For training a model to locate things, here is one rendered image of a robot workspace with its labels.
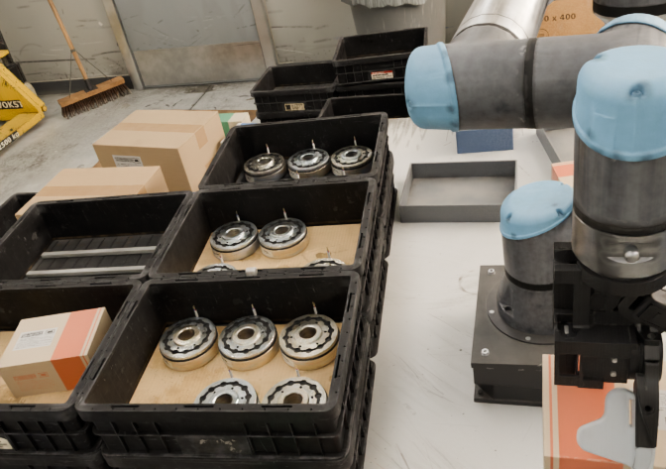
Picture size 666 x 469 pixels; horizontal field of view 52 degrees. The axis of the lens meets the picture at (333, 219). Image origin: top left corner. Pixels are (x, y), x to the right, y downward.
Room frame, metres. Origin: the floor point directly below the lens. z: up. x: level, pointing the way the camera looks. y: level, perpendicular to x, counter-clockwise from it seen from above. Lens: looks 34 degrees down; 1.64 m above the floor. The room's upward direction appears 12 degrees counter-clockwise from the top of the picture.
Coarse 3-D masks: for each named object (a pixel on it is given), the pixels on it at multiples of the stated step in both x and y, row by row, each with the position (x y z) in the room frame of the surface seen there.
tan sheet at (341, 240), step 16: (352, 224) 1.19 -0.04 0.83; (208, 240) 1.24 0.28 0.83; (320, 240) 1.15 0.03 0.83; (336, 240) 1.14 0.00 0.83; (352, 240) 1.13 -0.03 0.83; (208, 256) 1.18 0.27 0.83; (256, 256) 1.15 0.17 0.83; (304, 256) 1.11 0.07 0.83; (320, 256) 1.10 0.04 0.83; (336, 256) 1.09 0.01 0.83; (352, 256) 1.08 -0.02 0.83
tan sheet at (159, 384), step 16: (160, 352) 0.92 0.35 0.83; (160, 368) 0.88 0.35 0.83; (208, 368) 0.85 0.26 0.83; (224, 368) 0.84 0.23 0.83; (272, 368) 0.82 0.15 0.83; (288, 368) 0.81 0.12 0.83; (320, 368) 0.80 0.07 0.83; (144, 384) 0.85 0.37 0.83; (160, 384) 0.84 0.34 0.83; (176, 384) 0.83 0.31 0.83; (192, 384) 0.82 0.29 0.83; (208, 384) 0.81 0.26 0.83; (256, 384) 0.79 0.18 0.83; (272, 384) 0.78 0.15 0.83; (320, 384) 0.76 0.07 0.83; (144, 400) 0.81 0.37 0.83; (160, 400) 0.80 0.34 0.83; (176, 400) 0.79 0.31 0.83; (192, 400) 0.79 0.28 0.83
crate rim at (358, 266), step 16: (208, 192) 1.27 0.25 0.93; (224, 192) 1.27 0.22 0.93; (368, 192) 1.14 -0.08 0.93; (192, 208) 1.23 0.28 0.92; (368, 208) 1.08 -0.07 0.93; (176, 224) 1.17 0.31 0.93; (368, 224) 1.03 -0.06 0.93; (368, 240) 1.00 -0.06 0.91; (160, 256) 1.07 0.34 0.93; (192, 272) 1.00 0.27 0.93; (208, 272) 0.99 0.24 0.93; (224, 272) 0.98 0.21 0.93; (240, 272) 0.97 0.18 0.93; (272, 272) 0.95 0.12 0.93; (288, 272) 0.94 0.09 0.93; (304, 272) 0.93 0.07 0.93
